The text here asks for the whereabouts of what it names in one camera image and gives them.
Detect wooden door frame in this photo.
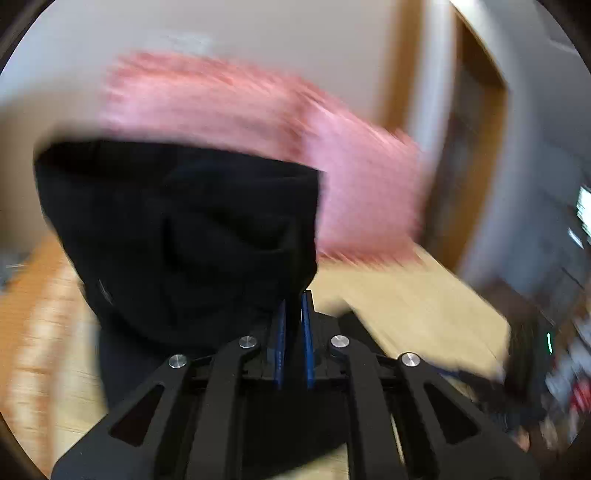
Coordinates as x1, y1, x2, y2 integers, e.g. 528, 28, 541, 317
406, 18, 509, 278

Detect black pants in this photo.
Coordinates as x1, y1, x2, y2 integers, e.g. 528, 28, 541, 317
33, 138, 352, 476

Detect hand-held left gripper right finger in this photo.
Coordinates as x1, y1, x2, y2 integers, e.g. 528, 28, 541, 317
301, 290, 541, 480

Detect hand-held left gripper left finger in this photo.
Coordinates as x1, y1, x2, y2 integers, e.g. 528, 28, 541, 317
51, 299, 290, 480

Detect pink blanket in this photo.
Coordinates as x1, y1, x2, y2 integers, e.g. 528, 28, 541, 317
99, 51, 437, 266

